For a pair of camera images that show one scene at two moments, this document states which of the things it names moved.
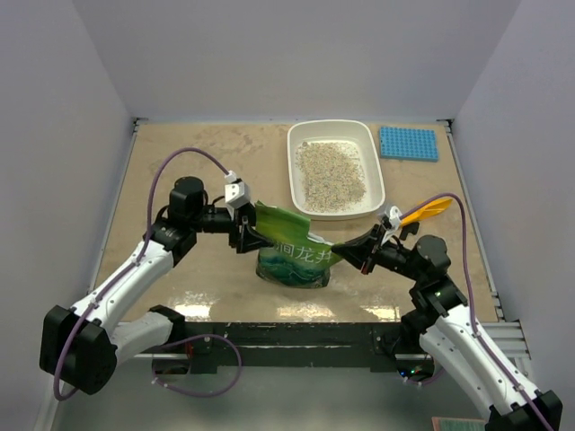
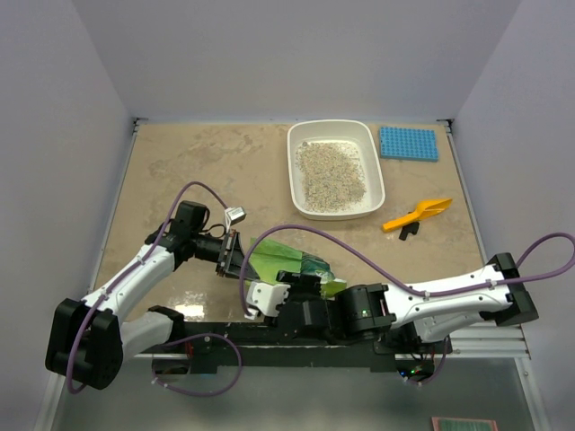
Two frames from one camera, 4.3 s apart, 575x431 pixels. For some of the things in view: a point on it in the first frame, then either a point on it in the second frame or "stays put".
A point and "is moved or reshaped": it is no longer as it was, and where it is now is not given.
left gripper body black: x=236 y=220 to x=225 y=263
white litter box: x=335 y=168 stays put
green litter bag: x=295 y=259 is moved or reshaped
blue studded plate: x=408 y=144 stays put
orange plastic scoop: x=432 y=209 stays put
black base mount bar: x=294 y=344 stays put
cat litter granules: x=331 y=176 stays put
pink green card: x=446 y=424 stays put
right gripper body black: x=389 y=254 to x=303 y=286
